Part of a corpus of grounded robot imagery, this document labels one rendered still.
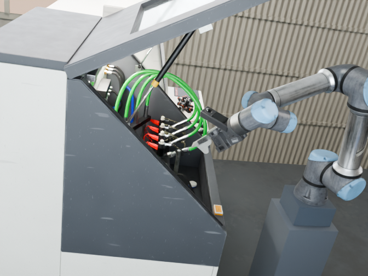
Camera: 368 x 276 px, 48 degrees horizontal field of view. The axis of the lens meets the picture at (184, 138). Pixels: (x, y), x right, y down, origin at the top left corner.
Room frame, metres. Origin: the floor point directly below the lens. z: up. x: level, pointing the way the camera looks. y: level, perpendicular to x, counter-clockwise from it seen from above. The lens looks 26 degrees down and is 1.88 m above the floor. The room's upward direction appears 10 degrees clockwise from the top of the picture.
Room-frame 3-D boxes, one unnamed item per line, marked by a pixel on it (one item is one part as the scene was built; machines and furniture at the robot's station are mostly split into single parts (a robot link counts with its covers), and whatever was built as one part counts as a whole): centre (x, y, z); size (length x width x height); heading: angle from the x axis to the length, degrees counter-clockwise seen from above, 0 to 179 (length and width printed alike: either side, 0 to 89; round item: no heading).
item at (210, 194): (1.55, -0.15, 0.87); 0.62 x 0.04 x 0.16; 6
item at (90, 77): (1.50, 0.35, 1.43); 0.54 x 0.03 x 0.02; 6
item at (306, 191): (1.65, -0.61, 0.95); 0.15 x 0.15 x 0.10
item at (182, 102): (2.28, 0.02, 1.01); 0.23 x 0.11 x 0.06; 6
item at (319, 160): (1.64, -0.62, 1.07); 0.13 x 0.12 x 0.14; 31
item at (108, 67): (1.74, 0.37, 1.20); 0.13 x 0.03 x 0.31; 6
